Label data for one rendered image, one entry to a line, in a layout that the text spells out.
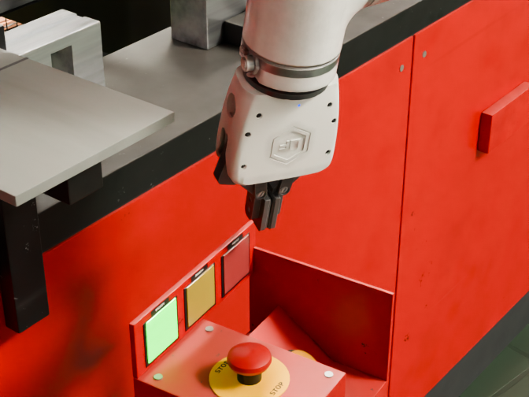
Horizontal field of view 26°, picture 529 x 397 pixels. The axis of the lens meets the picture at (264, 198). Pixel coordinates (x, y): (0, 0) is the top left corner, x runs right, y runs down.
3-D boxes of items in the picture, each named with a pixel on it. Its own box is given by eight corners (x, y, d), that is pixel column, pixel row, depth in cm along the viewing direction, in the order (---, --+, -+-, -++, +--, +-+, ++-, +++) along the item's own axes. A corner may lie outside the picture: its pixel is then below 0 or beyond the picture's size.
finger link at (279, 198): (277, 176, 104) (268, 231, 108) (309, 171, 105) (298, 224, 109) (264, 155, 106) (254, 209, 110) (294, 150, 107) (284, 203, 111)
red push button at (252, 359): (257, 404, 100) (257, 372, 98) (218, 388, 102) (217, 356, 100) (279, 379, 103) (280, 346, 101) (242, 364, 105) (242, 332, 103)
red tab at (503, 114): (487, 154, 186) (492, 115, 182) (477, 150, 187) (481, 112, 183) (530, 120, 196) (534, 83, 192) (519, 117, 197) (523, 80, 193)
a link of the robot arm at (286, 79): (260, 75, 91) (256, 105, 93) (358, 61, 95) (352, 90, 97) (222, 19, 97) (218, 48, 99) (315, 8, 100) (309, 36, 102)
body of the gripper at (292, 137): (250, 94, 93) (234, 198, 100) (360, 77, 97) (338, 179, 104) (216, 43, 98) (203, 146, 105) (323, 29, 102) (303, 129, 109)
